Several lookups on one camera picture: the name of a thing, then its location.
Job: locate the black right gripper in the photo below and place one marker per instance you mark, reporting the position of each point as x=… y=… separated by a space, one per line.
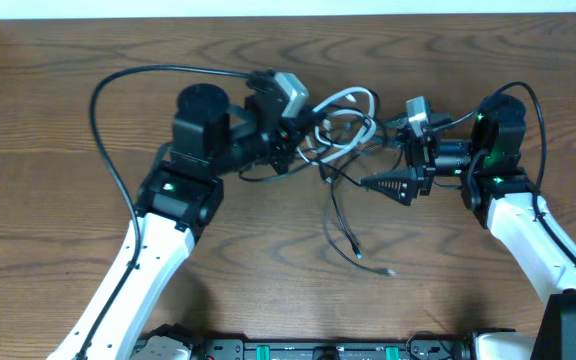
x=421 y=160

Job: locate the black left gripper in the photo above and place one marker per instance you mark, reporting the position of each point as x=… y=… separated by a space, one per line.
x=286 y=146

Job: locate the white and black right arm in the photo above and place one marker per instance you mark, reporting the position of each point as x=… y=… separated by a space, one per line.
x=505 y=202

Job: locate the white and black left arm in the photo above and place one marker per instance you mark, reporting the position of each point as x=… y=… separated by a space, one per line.
x=180 y=196

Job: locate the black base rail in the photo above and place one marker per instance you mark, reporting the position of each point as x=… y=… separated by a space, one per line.
x=423 y=348

